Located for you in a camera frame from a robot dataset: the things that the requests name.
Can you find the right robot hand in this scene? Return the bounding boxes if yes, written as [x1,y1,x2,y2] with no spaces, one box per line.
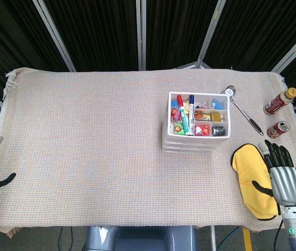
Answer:
[252,140,296,206]

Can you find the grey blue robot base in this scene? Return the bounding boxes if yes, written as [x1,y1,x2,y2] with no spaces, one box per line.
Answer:
[85,225,197,251]

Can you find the clear plastic drawer organizer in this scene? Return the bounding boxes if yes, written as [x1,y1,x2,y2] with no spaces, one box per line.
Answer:
[161,91,233,154]

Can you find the yellow cleaning cloth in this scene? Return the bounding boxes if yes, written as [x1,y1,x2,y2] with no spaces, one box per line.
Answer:
[231,143,281,221]

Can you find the red drink can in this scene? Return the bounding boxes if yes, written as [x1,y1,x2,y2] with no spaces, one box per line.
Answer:
[266,120,290,139]

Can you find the yellow table leg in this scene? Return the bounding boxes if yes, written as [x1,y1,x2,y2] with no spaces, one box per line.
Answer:
[243,226,252,251]

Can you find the red bottle with yellow cap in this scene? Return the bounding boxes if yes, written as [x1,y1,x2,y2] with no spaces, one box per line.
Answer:
[263,87,296,116]

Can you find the small black item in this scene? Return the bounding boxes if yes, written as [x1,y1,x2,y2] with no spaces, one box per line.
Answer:
[212,126,227,137]

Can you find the grey metal table leg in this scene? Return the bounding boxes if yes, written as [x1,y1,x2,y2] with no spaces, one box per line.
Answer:
[210,226,217,251]

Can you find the red wrapped candies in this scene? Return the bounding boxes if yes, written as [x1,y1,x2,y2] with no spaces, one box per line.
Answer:
[194,124,211,136]

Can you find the beige woven tablecloth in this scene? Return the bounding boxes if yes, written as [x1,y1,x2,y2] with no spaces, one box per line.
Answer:
[0,67,296,233]

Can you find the clear wrapped candies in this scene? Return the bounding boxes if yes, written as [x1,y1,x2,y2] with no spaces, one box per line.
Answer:
[195,100,211,110]

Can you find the white marker with blue cap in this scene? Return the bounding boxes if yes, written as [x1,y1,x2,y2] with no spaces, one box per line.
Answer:
[188,94,196,136]

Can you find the orange green candy packet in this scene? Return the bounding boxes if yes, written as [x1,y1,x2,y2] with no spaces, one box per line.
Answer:
[173,124,187,135]

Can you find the green marker with red cap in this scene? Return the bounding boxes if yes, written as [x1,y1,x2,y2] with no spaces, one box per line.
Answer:
[176,94,188,135]

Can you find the red pink candy packet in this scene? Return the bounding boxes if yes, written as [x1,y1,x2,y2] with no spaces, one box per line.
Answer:
[170,100,181,123]

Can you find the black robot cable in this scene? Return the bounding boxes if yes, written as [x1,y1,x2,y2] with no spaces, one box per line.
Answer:
[273,219,284,251]

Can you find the brown yellow keychain trinket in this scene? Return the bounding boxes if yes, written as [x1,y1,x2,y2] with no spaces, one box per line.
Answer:
[194,111,224,123]

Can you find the metal spoon with black handle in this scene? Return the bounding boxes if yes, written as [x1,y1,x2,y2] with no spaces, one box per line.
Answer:
[221,85,265,136]

